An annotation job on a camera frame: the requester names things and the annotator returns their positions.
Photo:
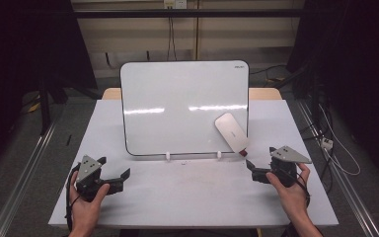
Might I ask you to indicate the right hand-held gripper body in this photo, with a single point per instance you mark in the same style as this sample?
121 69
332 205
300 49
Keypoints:
286 158

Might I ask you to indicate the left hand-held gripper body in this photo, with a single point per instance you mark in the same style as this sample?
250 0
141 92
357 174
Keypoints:
87 171

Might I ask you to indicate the white whiteboard eraser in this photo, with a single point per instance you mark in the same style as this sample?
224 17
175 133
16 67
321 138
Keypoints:
232 131

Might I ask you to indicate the person's right hand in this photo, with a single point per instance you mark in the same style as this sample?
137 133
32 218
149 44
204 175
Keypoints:
289 197

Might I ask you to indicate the person's left hand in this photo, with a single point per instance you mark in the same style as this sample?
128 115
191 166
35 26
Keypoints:
85 210

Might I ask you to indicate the small dark red cap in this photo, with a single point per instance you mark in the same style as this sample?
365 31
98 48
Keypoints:
243 153

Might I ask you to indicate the small black stick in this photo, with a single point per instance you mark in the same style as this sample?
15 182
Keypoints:
68 140

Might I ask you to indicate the white power strip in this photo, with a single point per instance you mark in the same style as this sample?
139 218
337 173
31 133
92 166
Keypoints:
326 143

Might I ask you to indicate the white whiteboard support clip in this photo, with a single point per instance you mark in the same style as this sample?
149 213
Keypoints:
219 155
167 156

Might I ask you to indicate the wooden table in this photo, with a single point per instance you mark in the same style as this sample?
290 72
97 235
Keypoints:
110 94

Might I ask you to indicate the black metal stand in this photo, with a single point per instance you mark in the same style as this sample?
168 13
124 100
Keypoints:
45 108

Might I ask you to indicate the white whiteboard with black rim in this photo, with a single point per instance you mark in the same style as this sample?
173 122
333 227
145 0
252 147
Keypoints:
171 98

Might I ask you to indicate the black curtain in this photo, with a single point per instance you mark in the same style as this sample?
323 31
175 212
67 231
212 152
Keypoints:
19 49
358 65

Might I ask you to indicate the aluminium floor rail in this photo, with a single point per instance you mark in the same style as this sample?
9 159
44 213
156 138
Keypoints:
345 187
23 177

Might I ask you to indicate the white wall socket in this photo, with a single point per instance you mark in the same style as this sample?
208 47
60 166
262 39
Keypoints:
175 4

